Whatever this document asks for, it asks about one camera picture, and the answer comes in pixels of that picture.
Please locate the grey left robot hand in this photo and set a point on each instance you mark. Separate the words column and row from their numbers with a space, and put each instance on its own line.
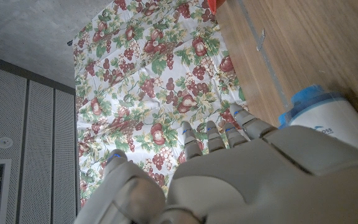
column 259, row 186

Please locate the white blue package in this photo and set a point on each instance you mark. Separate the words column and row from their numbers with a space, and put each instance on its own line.
column 331, row 115

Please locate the red bowl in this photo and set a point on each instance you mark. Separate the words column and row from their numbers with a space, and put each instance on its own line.
column 214, row 4

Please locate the grey tape outline on table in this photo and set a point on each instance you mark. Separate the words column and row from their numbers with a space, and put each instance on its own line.
column 267, row 56

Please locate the floral fruit print backdrop cloth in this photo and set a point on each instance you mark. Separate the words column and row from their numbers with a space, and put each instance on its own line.
column 154, row 77

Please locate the round white ceiling sensor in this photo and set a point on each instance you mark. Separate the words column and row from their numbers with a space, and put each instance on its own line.
column 5, row 142

